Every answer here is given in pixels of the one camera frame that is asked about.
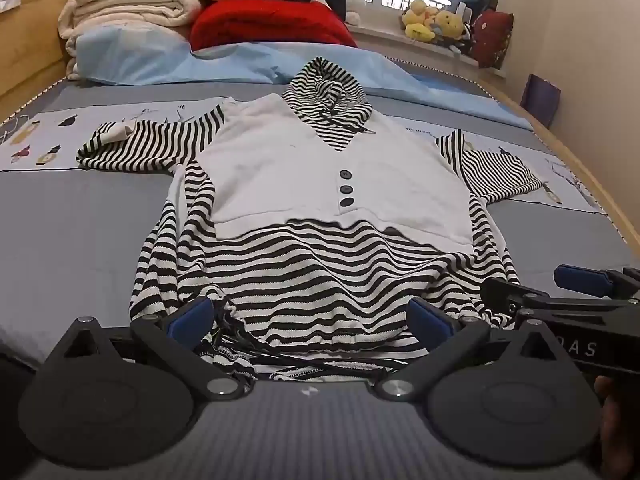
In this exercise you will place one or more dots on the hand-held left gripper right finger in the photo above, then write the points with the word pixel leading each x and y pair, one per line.
pixel 427 317

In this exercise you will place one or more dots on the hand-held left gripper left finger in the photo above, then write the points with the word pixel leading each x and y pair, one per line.
pixel 192 317

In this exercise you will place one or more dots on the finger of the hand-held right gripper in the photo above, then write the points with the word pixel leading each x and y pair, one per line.
pixel 510 297
pixel 582 280

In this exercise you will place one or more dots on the black white striped hooded sweater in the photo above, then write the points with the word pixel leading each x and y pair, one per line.
pixel 280 170

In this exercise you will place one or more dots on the person's right hand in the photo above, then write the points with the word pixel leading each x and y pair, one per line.
pixel 622 420

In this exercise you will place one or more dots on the purple paper bag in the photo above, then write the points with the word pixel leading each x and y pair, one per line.
pixel 542 100

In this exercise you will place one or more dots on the dark red cushion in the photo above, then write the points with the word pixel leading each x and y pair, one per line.
pixel 492 37

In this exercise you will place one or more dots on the light blue duvet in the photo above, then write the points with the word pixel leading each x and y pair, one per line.
pixel 150 55

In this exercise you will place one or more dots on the white window sill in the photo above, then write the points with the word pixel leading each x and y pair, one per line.
pixel 400 42

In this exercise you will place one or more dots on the yellow plush toy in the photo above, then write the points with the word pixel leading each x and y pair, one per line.
pixel 419 20
pixel 450 22

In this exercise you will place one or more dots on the red pillow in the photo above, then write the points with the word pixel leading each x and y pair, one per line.
pixel 270 22

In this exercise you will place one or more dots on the cream folded blanket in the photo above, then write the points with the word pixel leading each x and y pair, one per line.
pixel 125 10

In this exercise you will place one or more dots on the white plush toy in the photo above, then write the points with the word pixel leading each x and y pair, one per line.
pixel 355 2

